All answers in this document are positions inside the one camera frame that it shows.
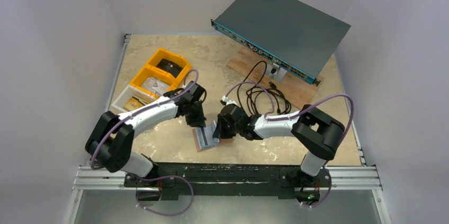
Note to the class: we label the white plastic bin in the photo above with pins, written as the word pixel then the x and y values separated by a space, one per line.
pixel 128 92

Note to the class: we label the grey socket box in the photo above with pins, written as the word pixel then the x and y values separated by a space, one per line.
pixel 275 72

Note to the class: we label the grey credit cards in bin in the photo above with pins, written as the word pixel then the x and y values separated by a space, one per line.
pixel 155 86

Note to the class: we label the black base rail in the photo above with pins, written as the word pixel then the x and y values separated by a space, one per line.
pixel 282 181

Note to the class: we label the yellow bin with black item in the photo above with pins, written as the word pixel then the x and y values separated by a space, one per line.
pixel 165 54

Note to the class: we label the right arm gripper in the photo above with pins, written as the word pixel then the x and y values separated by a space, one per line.
pixel 221 130

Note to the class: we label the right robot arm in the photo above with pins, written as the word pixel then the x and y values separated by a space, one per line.
pixel 320 133

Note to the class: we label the yellow cards in white bin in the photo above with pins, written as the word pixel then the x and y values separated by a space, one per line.
pixel 134 103

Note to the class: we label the black item in bin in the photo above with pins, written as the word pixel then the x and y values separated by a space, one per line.
pixel 170 67

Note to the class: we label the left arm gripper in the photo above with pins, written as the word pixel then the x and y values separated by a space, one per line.
pixel 199 121

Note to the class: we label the wooden board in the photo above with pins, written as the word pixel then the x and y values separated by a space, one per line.
pixel 295 89

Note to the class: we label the yellow bin with cards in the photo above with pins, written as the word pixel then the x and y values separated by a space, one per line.
pixel 147 72

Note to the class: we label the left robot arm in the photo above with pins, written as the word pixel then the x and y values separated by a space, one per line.
pixel 110 143

